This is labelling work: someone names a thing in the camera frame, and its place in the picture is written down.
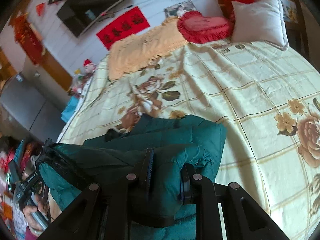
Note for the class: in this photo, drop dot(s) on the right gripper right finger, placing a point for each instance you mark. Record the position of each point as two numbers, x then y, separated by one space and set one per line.
206 195

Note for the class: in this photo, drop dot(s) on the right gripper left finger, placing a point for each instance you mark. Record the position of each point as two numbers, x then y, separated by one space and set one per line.
130 198

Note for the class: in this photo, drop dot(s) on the dark green puffer jacket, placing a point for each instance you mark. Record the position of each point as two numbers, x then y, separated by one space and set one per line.
69 169

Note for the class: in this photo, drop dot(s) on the person's left hand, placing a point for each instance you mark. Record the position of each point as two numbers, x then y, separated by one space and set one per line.
42 206

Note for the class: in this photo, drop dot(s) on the grey refrigerator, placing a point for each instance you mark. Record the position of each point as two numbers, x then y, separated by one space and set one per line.
25 112

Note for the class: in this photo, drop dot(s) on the blue bag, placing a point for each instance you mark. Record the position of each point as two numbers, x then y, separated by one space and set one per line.
69 109

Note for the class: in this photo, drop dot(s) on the floral cream bed quilt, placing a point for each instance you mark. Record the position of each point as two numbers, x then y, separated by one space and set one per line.
268 100

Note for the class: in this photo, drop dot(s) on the plush doll with red hat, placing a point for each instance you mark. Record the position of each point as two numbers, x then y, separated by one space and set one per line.
89 67

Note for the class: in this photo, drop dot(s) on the orange fringed pillow cover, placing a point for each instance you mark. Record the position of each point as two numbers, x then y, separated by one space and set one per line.
136 52

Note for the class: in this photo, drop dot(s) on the red heart-shaped cushion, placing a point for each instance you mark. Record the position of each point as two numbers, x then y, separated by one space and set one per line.
196 28

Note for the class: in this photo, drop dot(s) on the red banner with characters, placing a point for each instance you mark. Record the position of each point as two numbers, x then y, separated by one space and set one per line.
131 22

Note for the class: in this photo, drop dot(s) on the small red paper square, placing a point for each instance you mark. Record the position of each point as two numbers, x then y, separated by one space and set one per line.
40 9

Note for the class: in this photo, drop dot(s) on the white satin pillow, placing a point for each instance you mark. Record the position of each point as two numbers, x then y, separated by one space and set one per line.
260 21

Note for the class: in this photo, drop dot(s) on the framed photo on wall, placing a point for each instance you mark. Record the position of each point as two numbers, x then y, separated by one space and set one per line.
179 9

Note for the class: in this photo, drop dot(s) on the wall-mounted black television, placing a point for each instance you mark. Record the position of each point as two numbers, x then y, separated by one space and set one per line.
79 15

